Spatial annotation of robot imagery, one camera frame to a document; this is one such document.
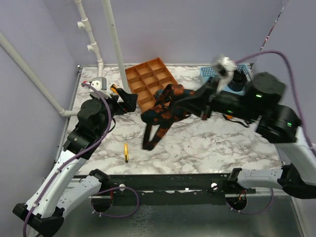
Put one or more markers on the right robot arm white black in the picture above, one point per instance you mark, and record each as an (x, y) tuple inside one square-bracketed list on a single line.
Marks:
[(278, 124)]

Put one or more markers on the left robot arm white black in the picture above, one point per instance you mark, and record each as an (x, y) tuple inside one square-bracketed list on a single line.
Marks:
[(47, 209)]

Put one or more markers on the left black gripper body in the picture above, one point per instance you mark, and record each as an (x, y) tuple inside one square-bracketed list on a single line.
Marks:
[(122, 107)]

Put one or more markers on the black orange floral tie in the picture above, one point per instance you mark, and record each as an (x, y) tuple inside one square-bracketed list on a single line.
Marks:
[(160, 118)]

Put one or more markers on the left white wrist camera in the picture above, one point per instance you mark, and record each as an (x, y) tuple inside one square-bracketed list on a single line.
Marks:
[(100, 84)]

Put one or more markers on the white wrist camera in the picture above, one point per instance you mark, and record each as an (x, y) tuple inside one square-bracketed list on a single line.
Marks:
[(100, 84), (224, 66)]

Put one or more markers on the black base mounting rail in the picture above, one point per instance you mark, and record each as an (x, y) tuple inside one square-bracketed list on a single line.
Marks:
[(168, 189)]

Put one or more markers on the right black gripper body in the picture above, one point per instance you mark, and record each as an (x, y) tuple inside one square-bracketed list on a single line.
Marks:
[(226, 103)]

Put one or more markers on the rolled black tie in basket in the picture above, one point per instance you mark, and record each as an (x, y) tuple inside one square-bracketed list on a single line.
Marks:
[(239, 81)]

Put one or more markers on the yellow utility knife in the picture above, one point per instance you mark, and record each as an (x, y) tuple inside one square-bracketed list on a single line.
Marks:
[(114, 88)]

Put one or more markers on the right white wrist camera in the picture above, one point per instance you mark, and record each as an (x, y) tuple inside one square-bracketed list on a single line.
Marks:
[(224, 66)]

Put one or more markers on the orange wooden compartment tray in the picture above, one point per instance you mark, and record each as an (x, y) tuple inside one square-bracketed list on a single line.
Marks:
[(146, 78)]

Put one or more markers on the small yellow black cutter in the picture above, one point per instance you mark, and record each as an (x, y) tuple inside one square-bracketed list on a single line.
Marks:
[(126, 155)]

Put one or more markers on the rolled navy yellow tie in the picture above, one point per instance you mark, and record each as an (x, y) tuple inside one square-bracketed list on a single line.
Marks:
[(158, 95)]

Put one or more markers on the light blue plastic basket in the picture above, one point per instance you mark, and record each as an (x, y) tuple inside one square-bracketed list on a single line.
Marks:
[(208, 73)]

